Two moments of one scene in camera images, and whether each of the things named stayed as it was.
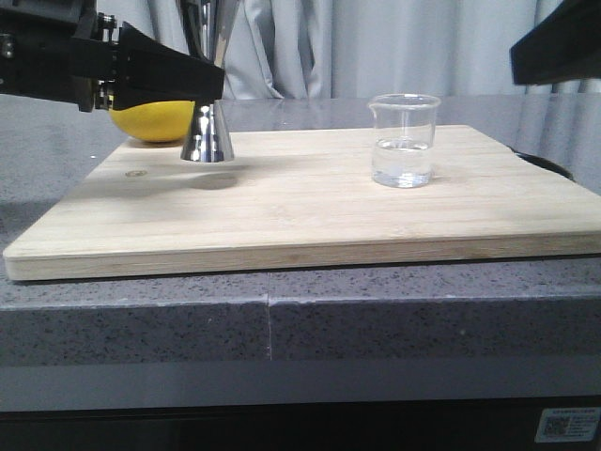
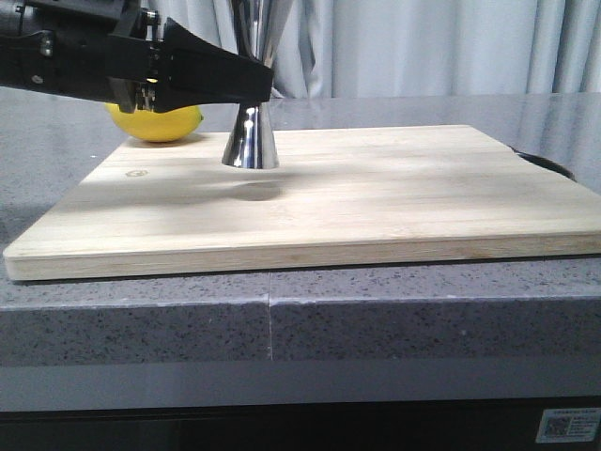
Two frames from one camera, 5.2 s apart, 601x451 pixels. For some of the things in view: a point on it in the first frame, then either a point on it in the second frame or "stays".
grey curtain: x=369 y=49 stays
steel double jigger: x=208 y=25 to x=259 y=25
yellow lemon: x=159 y=121 stays
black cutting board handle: x=544 y=163 stays
